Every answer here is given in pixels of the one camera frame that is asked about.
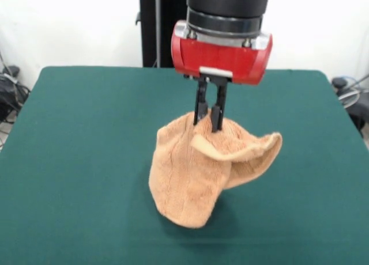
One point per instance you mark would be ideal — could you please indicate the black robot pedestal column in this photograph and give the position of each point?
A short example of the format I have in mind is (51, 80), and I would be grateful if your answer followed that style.
(161, 31)

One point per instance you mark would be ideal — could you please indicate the black wheeled stand base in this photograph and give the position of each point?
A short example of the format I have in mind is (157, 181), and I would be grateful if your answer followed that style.
(357, 109)

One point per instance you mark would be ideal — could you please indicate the orange terry towel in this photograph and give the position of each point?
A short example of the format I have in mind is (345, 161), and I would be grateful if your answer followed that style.
(184, 175)

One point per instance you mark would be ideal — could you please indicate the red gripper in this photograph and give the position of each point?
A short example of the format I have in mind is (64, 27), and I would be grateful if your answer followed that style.
(219, 57)

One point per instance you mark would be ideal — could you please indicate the dark green table cloth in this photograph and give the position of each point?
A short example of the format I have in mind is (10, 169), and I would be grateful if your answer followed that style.
(72, 161)

